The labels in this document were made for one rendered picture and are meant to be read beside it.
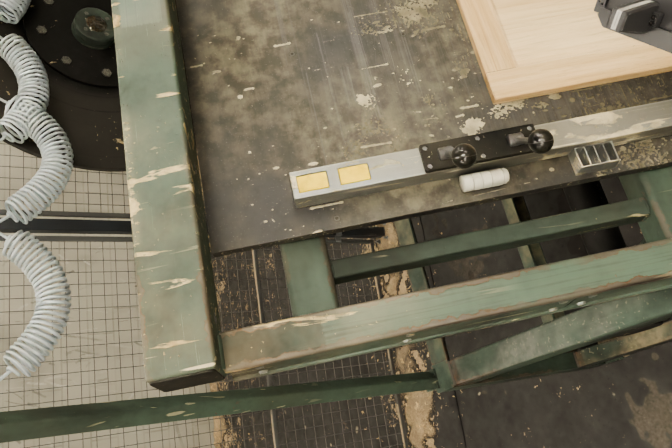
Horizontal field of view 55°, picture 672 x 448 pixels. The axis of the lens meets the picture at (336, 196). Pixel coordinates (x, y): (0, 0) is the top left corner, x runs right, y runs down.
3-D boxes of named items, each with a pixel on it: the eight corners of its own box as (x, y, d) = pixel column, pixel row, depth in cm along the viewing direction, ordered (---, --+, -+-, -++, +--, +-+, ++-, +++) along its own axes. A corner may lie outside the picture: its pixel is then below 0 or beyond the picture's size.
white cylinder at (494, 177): (462, 195, 109) (507, 186, 110) (465, 188, 107) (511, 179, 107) (457, 179, 111) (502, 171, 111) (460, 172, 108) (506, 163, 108)
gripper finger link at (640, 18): (622, 4, 64) (653, 0, 68) (610, 35, 66) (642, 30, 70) (636, 9, 63) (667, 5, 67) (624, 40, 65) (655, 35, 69)
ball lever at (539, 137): (525, 148, 109) (559, 151, 96) (503, 153, 109) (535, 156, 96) (521, 126, 109) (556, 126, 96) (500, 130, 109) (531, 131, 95)
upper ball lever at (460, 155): (456, 162, 108) (482, 166, 95) (434, 166, 108) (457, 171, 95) (453, 139, 108) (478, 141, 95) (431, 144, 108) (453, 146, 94)
